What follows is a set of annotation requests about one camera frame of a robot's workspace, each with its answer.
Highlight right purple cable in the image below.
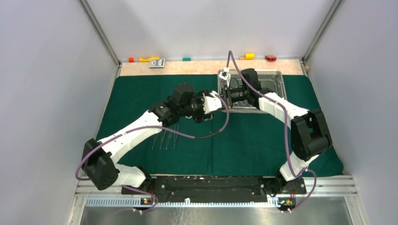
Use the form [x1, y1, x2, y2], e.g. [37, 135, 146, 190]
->
[226, 50, 317, 214]

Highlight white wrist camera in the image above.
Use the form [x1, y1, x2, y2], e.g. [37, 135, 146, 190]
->
[218, 67, 231, 87]
[202, 90, 223, 114]

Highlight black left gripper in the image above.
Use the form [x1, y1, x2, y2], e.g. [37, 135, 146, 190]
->
[179, 90, 214, 124]

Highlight red toy block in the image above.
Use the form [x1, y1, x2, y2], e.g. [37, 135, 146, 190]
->
[265, 55, 277, 61]

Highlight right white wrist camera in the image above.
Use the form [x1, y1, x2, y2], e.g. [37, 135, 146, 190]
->
[218, 67, 231, 87]

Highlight playing card box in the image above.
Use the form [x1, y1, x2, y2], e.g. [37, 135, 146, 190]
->
[149, 59, 165, 68]

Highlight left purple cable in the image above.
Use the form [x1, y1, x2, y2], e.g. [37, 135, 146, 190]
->
[75, 93, 230, 215]

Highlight yellow toy piece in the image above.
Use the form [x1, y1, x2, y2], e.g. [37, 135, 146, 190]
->
[139, 56, 160, 62]

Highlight steel tweezers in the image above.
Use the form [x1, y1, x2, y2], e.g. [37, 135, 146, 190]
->
[151, 133, 159, 150]
[173, 125, 179, 149]
[160, 131, 167, 150]
[165, 132, 173, 150]

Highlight yellow wooden block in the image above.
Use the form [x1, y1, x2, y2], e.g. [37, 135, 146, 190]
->
[245, 53, 255, 60]

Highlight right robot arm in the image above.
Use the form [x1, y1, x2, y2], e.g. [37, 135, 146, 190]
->
[221, 68, 332, 193]

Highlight metal mesh instrument tray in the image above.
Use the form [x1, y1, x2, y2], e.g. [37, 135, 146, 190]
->
[218, 69, 286, 113]

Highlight purple cable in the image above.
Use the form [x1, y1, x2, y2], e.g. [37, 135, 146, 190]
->
[226, 50, 317, 214]
[75, 93, 230, 215]

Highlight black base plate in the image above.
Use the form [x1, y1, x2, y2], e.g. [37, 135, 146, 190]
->
[139, 176, 307, 203]

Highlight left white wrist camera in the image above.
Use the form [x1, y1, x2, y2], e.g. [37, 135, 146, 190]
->
[202, 90, 223, 114]

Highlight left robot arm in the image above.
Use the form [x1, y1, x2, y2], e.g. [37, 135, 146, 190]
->
[81, 83, 222, 194]

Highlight aluminium frame rail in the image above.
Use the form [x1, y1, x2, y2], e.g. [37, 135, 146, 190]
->
[74, 175, 358, 197]

